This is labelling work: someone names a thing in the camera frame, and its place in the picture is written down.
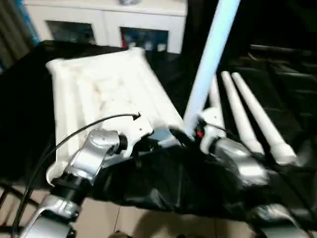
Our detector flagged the white plastic table leg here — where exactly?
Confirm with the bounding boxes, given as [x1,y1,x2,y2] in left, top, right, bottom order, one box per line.
[209,76,225,129]
[220,71,265,155]
[231,72,298,166]
[182,0,241,136]

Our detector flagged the white plastic table top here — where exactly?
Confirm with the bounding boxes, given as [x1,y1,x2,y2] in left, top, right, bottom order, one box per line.
[45,47,186,185]

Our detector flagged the black work mat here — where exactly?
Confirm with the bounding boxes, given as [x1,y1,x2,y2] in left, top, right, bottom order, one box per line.
[0,39,317,221]

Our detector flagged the dark low shelf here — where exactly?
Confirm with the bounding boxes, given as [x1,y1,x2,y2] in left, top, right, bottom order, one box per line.
[249,44,317,60]

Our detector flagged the white glass-door cabinet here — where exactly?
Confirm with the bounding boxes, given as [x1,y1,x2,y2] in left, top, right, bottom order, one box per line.
[23,0,187,54]

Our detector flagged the grey curtain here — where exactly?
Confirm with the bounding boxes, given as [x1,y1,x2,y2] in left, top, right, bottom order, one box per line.
[0,0,41,73]

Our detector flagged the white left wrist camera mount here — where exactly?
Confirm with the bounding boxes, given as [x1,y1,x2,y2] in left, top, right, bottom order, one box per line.
[118,116,155,159]

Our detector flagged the dark metal stand frame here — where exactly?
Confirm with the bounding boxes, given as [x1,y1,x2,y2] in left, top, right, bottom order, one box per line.
[0,182,42,229]

